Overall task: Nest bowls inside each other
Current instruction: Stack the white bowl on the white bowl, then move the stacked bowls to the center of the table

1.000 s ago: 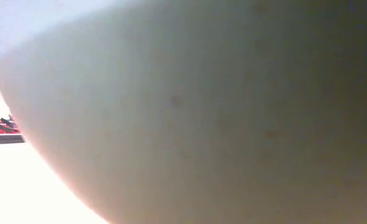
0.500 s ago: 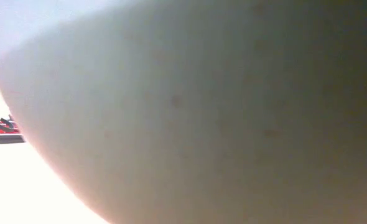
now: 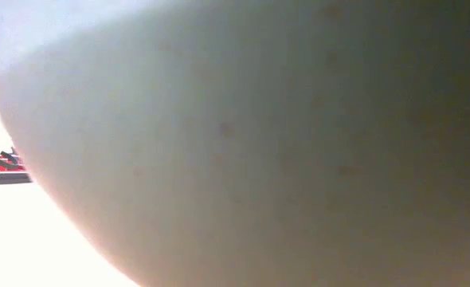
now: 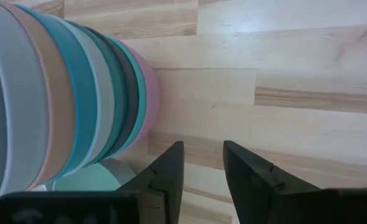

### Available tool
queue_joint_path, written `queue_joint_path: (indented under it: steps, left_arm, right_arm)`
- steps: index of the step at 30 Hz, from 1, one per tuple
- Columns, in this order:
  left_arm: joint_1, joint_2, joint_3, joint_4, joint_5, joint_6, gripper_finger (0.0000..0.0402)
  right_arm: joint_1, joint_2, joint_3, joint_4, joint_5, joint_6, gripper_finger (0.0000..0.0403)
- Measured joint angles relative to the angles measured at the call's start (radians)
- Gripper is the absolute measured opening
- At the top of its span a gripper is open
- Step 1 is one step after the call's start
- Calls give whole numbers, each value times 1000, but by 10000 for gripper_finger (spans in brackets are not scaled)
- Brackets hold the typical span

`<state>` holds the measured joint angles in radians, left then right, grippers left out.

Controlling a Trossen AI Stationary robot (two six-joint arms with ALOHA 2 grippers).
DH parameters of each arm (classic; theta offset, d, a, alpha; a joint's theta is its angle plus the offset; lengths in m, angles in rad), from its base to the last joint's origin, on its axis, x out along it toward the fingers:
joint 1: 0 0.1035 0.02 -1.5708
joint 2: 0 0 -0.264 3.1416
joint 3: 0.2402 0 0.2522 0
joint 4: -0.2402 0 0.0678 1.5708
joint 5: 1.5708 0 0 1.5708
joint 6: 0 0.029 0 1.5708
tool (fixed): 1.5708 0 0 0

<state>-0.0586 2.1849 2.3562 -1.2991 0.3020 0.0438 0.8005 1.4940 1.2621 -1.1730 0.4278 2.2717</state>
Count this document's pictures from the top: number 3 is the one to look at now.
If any mint green bowl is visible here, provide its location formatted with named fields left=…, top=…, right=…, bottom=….
left=0, top=0, right=470, bottom=287

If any red and black rack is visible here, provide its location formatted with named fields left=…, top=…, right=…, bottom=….
left=0, top=146, right=33, bottom=187

